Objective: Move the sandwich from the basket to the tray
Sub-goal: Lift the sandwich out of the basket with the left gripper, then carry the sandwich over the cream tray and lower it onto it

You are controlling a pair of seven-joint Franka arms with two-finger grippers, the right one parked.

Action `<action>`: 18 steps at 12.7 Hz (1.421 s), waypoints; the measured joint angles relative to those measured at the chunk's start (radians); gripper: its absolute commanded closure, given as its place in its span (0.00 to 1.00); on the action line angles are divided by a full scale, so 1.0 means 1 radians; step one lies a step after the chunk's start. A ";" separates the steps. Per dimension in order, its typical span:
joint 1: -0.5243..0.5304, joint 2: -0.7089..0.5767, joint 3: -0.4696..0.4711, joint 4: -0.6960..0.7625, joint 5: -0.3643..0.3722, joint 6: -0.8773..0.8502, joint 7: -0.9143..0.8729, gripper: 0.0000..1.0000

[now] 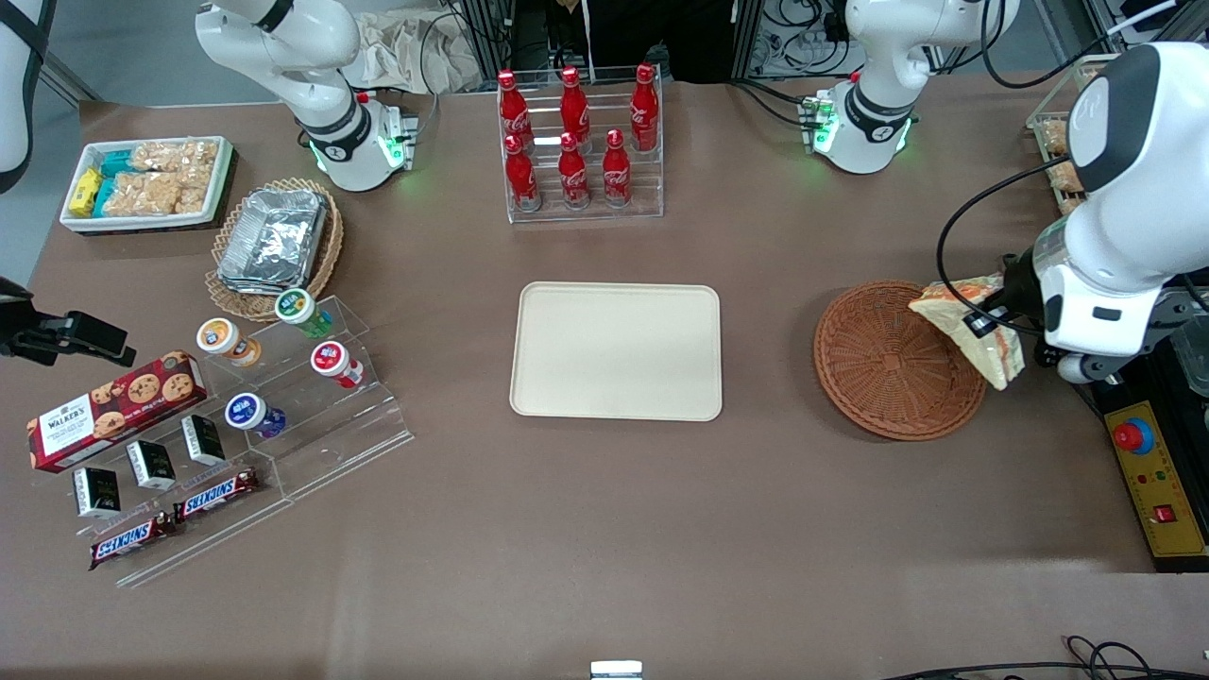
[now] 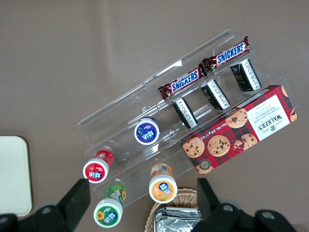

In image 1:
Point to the stack of foil trays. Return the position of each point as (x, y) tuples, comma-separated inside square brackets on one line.
[(274, 241)]

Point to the dark equipment rack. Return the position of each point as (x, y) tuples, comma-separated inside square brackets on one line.
[(633, 33)]

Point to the white plastic bin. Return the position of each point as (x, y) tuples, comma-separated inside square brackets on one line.
[(142, 223)]

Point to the clear crispy snack bag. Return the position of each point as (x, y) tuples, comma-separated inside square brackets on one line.
[(1063, 179)]

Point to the sandwich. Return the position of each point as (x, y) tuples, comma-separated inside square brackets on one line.
[(992, 354)]

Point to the clear acrylic bottle rack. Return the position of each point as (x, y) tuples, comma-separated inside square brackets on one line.
[(647, 189)]

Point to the round brown wicker basket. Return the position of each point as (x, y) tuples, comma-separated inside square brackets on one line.
[(878, 378)]

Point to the clear rice cracker bag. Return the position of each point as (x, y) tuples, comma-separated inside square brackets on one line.
[(175, 156), (195, 191), (142, 194)]

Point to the light wicker tray basket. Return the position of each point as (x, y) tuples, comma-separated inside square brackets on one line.
[(331, 246)]

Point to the beige plastic tray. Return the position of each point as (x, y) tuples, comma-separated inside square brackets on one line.
[(614, 354)]

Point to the red Walkers cookie box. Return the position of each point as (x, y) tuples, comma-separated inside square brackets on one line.
[(104, 416)]

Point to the red cola bottle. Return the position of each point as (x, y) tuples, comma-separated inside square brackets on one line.
[(572, 175), (644, 113), (515, 109), (616, 175), (521, 179), (574, 109)]

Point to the small black box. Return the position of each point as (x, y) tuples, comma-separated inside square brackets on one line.
[(96, 491), (151, 465), (203, 440)]

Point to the orange lid cup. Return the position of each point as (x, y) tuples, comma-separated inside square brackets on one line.
[(222, 337)]

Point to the clear acrylic step stand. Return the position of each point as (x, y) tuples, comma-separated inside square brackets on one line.
[(189, 548), (359, 444)]

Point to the blue lid cup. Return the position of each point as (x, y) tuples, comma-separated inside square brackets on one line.
[(246, 411)]

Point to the red lid cup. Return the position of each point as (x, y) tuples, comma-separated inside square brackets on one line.
[(331, 359)]

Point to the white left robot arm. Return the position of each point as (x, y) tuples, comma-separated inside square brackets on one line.
[(1152, 142)]

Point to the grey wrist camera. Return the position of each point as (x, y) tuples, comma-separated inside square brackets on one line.
[(1077, 368)]

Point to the crumpled beige cloth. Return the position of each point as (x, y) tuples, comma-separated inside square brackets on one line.
[(406, 52)]

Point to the green lid cup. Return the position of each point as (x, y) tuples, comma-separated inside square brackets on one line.
[(297, 308)]

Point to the yellow emergency stop box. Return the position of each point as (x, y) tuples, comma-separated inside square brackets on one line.
[(1171, 548)]

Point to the yellow snack packet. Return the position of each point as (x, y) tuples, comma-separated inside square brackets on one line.
[(85, 192)]

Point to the teal snack packet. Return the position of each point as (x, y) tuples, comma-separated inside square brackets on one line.
[(115, 162), (105, 196)]

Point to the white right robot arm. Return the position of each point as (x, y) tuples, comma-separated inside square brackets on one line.
[(283, 47)]

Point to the Snickers bar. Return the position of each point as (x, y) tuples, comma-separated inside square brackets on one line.
[(217, 494), (132, 540)]

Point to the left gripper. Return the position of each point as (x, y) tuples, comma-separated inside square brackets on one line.
[(1019, 282)]

